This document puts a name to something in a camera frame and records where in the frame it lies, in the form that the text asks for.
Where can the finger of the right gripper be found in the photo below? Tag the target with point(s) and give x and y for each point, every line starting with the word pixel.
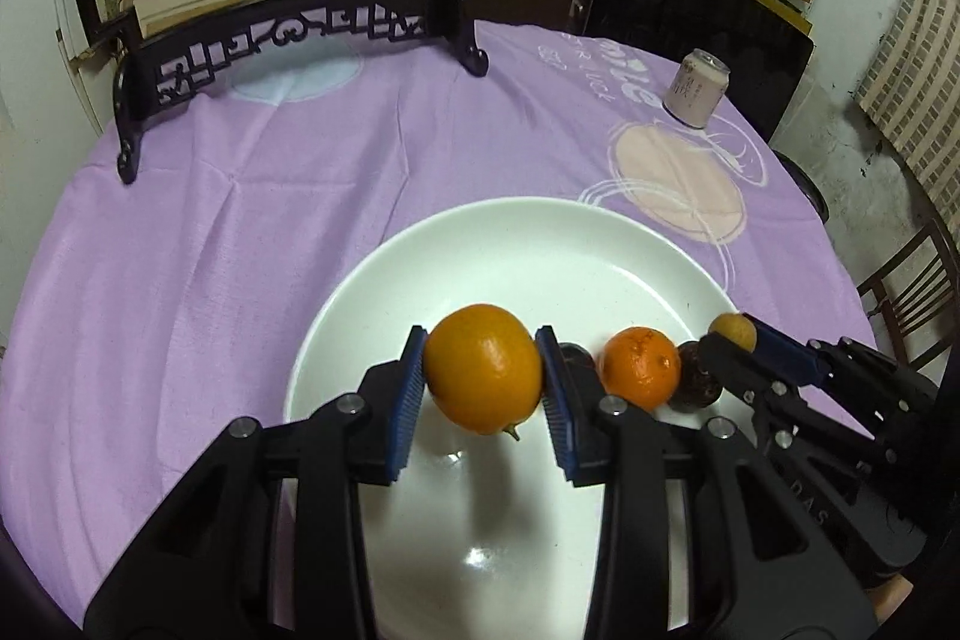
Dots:
pixel 754 384
pixel 796 364

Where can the purple tablecloth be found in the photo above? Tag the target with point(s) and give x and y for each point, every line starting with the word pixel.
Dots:
pixel 155 312

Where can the black cabinet behind table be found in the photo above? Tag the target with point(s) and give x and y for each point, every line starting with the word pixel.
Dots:
pixel 766 54

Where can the black round stool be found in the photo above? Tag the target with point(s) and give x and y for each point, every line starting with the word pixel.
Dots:
pixel 806 186

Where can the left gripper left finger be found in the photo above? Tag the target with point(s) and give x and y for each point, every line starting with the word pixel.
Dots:
pixel 262 537

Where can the wooden chair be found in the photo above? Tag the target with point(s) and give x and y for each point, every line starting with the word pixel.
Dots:
pixel 915 296

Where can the person's right hand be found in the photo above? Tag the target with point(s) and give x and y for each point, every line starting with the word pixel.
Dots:
pixel 887 599

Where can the small yellow longan fruit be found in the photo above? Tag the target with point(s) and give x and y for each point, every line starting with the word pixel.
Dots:
pixel 737 328

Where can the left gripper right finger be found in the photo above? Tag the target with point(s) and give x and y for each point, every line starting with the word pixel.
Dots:
pixel 699 537

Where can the dark passion fruit on plate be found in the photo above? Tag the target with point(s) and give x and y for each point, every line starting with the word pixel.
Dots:
pixel 697 389

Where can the white oval plate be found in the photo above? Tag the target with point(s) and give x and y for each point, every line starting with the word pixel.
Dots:
pixel 482 537

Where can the mandarin orange on plate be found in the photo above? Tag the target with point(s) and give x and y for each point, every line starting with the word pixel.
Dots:
pixel 641 365

